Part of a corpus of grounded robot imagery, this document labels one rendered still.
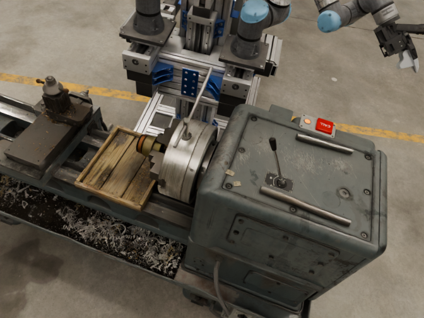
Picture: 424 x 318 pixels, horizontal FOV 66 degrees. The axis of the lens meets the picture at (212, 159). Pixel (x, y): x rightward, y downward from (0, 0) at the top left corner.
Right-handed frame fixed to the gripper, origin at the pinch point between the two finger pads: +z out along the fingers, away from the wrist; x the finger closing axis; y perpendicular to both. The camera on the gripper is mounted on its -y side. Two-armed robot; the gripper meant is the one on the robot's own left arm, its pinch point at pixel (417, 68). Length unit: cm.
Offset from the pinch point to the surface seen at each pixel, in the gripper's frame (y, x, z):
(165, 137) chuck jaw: 91, 19, -20
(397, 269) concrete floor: 31, -93, 132
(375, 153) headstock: 26.3, 10.7, 19.8
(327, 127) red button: 37.0, 9.2, 4.2
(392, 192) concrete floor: 5, -146, 100
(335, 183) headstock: 43, 27, 19
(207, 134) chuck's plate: 74, 24, -14
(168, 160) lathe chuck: 89, 32, -12
